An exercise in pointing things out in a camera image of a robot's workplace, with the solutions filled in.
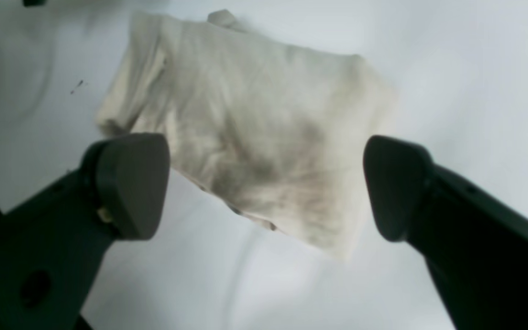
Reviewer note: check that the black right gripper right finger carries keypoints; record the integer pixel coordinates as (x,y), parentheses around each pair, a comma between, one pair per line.
(475,247)

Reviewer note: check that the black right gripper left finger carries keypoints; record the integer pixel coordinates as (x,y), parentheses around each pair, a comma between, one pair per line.
(52,245)

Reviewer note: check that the beige T-shirt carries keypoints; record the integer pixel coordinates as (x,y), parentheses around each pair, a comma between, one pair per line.
(274,130)

